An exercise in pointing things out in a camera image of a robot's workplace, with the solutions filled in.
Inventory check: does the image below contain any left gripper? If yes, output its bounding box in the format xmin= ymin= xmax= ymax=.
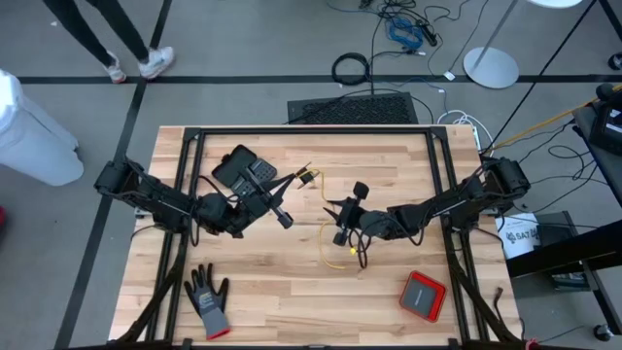
xmin=232 ymin=165 xmax=298 ymax=229

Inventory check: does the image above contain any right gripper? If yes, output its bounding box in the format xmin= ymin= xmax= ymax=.
xmin=323 ymin=181 xmax=370 ymax=247

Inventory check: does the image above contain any yellow cord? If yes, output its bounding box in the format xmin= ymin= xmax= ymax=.
xmin=296 ymin=167 xmax=347 ymax=271

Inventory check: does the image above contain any black bit set case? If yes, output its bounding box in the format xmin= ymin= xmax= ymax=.
xmin=211 ymin=143 xmax=279 ymax=204

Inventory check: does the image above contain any black perforated floor mat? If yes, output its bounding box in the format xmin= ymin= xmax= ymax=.
xmin=286 ymin=92 xmax=420 ymax=126

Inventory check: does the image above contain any grey work glove red cuff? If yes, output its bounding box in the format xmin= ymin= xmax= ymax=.
xmin=183 ymin=262 xmax=231 ymax=341

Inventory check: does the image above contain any black box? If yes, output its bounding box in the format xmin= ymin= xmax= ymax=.
xmin=536 ymin=210 xmax=580 ymax=249

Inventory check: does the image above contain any white trash bin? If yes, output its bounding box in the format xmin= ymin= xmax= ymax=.
xmin=0 ymin=68 xmax=86 ymax=188

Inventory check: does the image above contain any person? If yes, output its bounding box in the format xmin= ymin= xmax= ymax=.
xmin=42 ymin=0 xmax=176 ymax=85

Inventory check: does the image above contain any thin black slanted pole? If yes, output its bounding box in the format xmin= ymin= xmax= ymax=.
xmin=484 ymin=0 xmax=599 ymax=154

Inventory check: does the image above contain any black side table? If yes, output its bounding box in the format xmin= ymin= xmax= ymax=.
xmin=571 ymin=104 xmax=622 ymax=205

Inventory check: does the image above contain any large flat monitor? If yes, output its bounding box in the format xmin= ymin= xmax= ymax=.
xmin=589 ymin=102 xmax=622 ymax=157

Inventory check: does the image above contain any white round lamp head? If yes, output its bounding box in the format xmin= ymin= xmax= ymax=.
xmin=527 ymin=0 xmax=584 ymax=10

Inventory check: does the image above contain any black aluminium table frame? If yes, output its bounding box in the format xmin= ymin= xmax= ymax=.
xmin=109 ymin=124 xmax=524 ymax=350

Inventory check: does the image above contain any black coiled cable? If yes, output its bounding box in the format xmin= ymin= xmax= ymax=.
xmin=330 ymin=52 xmax=371 ymax=88

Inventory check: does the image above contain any black floor cable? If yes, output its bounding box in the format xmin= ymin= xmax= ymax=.
xmin=366 ymin=0 xmax=390 ymax=96

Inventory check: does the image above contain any white power strip cable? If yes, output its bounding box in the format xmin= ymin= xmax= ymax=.
xmin=435 ymin=109 xmax=495 ymax=153

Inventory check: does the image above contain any blue coiled cable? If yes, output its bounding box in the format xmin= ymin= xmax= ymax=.
xmin=386 ymin=17 xmax=426 ymax=50

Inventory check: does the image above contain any yellow hanging power cable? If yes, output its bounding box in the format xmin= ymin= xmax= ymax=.
xmin=493 ymin=85 xmax=622 ymax=150

